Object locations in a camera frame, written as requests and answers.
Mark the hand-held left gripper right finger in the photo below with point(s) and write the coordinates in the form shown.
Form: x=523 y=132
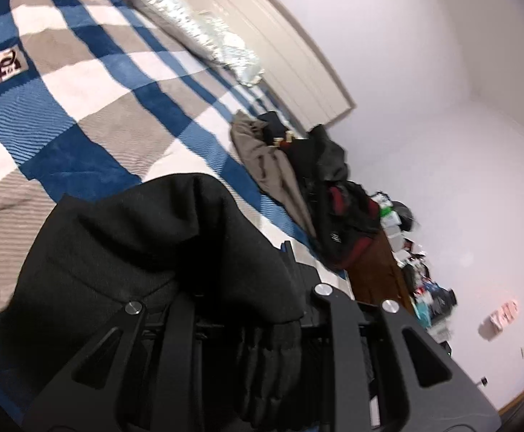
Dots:
x=329 y=324

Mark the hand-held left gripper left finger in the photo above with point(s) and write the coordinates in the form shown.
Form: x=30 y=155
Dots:
x=178 y=324

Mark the black zip jacket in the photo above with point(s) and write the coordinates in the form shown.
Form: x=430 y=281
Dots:
x=131 y=243

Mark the brown wooden dresser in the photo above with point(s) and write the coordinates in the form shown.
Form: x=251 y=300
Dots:
x=379 y=270

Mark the clear organizer box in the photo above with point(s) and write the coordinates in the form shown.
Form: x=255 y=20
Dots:
x=394 y=234

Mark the black pouch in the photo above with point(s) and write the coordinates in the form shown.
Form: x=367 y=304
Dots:
x=442 y=301

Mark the dark helmet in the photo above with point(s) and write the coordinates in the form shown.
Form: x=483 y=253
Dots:
x=405 y=215

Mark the grey garment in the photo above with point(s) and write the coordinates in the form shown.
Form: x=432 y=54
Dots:
x=271 y=166

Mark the black leather jacket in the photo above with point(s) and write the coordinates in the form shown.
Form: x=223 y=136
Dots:
x=329 y=153

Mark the blue white checked blanket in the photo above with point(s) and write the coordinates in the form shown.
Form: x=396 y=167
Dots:
x=108 y=90

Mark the small white ruffled pillow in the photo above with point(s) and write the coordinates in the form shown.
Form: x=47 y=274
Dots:
x=239 y=56

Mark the white bed headboard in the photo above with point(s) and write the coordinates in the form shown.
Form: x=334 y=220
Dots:
x=280 y=40

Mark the large white pillow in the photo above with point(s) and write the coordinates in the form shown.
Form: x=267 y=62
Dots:
x=167 y=13

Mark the pink wall hanger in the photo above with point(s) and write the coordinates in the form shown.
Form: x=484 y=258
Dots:
x=501 y=319

